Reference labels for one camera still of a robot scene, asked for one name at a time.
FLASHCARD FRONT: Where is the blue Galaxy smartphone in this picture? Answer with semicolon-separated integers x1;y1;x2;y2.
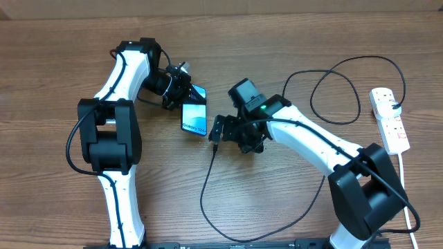
181;85;207;136

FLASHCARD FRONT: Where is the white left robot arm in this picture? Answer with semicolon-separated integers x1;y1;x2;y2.
66;37;207;248

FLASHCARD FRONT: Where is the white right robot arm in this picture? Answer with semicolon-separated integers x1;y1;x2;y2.
209;78;420;248

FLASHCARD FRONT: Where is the white charger plug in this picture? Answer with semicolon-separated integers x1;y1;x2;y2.
374;100;402;120

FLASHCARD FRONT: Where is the white power strip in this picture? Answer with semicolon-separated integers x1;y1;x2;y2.
369;87;410;155

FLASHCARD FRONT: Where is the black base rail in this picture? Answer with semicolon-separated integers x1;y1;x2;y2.
82;237;392;249

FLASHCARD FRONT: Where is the white power strip cord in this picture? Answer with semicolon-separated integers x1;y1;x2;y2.
397;153;419;249

